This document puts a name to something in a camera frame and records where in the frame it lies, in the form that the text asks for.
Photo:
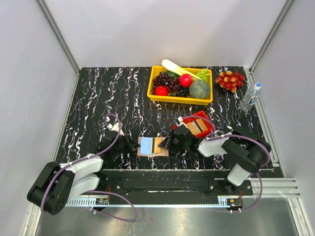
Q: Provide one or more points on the dark blueberry bunch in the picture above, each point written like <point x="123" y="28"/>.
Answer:
<point x="183" y="92"/>

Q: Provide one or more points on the purple grape bunch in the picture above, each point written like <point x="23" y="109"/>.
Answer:
<point x="162" y="79"/>

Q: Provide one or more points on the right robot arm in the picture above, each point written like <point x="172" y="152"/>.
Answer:
<point x="250" y="152"/>

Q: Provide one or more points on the green cantaloupe melon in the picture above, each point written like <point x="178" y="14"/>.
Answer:
<point x="199" y="89"/>

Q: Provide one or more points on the red apple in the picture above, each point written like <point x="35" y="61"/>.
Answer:
<point x="185" y="80"/>

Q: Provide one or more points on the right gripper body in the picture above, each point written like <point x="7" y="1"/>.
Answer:
<point x="175" y="144"/>

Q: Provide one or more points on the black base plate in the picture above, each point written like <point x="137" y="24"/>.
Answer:
<point x="209" y="182"/>

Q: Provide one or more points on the red tomato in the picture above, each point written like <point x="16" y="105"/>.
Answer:
<point x="161" y="91"/>

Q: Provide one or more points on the red lychee bunch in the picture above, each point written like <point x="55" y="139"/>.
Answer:
<point x="230" y="81"/>

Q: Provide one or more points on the red plastic bin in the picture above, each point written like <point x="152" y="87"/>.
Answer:
<point x="201" y="115"/>

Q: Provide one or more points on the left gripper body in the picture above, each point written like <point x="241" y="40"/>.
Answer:
<point x="122" y="147"/>

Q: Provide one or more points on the pink leather card holder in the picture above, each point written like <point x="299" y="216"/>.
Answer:
<point x="145" y="149"/>

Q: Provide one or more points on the clear water bottle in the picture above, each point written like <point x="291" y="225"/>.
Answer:
<point x="250" y="97"/>

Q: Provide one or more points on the green lettuce leaf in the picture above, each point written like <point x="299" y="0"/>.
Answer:
<point x="204" y="74"/>

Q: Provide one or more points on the gold credit card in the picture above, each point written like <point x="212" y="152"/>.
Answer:
<point x="197" y="126"/>
<point x="155" y="149"/>

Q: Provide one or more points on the white leek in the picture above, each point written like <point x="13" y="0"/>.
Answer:
<point x="171" y="66"/>

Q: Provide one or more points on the yellow plastic tray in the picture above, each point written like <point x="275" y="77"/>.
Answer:
<point x="156" y="69"/>

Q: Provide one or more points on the gold credit card in bin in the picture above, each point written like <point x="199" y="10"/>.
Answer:
<point x="197" y="126"/>

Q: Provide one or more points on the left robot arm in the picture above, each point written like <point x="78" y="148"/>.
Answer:
<point x="59" y="183"/>

